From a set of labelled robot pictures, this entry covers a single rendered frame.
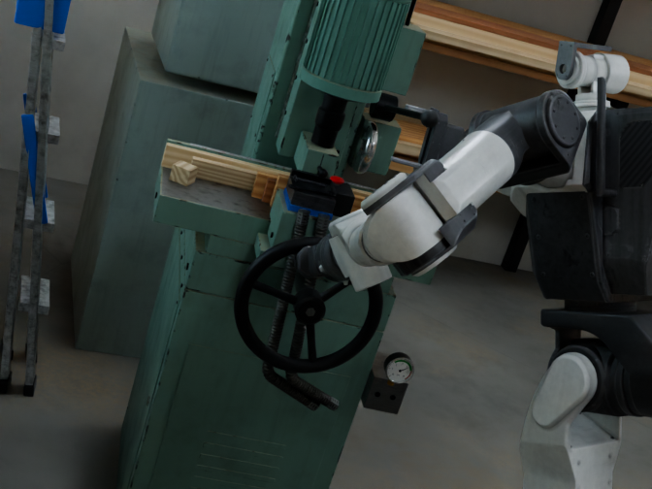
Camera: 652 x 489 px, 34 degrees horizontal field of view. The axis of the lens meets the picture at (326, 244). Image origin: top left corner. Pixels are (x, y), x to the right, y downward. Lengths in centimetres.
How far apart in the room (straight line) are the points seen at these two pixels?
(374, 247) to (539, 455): 55
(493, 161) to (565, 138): 13
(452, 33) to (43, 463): 236
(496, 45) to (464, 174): 293
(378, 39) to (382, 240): 80
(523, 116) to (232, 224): 78
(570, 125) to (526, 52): 283
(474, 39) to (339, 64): 221
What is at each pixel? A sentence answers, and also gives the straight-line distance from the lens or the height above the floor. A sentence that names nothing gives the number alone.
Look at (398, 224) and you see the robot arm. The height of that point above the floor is 119.
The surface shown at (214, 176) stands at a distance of 233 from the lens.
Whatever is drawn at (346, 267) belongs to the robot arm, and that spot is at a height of 102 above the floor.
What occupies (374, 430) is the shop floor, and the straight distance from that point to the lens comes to 346.
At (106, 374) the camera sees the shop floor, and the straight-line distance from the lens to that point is 333.
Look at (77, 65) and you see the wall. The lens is 458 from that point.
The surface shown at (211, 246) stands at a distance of 222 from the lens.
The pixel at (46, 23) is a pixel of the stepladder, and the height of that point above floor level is 103.
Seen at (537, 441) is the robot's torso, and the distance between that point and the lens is 187.
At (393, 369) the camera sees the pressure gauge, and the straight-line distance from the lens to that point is 232.
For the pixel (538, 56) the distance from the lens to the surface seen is 450.
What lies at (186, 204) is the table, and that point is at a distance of 218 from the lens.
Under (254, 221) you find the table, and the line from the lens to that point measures 220.
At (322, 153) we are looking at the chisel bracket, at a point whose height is 103.
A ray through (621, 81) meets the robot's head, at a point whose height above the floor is 141.
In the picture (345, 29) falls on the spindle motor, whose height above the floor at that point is 130.
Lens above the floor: 164
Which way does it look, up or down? 20 degrees down
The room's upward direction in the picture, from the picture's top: 18 degrees clockwise
